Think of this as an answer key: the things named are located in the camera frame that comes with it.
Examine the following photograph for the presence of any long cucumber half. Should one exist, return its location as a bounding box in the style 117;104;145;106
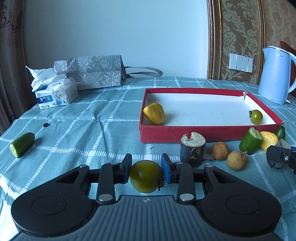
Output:
9;132;36;158

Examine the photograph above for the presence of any light blue electric kettle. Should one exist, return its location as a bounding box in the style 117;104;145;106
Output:
258;46;296;105

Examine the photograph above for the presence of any red cardboard box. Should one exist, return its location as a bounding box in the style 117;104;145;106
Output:
139;88;284;143

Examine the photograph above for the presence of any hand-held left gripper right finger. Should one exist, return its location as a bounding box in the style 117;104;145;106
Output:
161;153;234;202

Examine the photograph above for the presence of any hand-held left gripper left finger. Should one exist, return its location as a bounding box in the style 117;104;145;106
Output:
54;153;133;205

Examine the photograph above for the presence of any short cut cucumber piece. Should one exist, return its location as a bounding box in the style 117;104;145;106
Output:
239;127;263;155

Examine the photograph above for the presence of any white tissue pack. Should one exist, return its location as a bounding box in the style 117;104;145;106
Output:
25;65;79;110

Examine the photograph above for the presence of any white wall switch panel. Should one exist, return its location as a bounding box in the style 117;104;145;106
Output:
229;53;254;73

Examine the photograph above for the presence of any brown curtain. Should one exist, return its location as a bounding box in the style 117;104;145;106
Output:
0;0;33;137

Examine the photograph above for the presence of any golden ornate wall frame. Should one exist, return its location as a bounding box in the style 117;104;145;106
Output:
206;0;266;85

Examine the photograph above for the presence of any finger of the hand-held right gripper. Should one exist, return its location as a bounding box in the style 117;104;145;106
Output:
266;146;296;175

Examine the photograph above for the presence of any yellow bell pepper piece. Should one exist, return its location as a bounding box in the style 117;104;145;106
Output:
259;131;278;152
143;103;166;125

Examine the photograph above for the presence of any brown longan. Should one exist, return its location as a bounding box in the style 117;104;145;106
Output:
212;141;230;161
227;150;247;171

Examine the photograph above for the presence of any green cherry tomato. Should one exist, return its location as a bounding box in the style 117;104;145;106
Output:
249;110;263;125
129;160;165;194

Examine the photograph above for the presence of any small cucumber end piece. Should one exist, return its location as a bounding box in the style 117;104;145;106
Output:
274;125;286;141

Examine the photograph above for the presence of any dark wooden chair back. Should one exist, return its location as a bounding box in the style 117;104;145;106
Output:
280;41;296;56

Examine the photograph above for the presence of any teal checked tablecloth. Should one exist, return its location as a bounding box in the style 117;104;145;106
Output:
0;76;296;241

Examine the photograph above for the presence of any grey patterned gift bag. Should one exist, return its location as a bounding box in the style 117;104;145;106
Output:
54;55;163;90

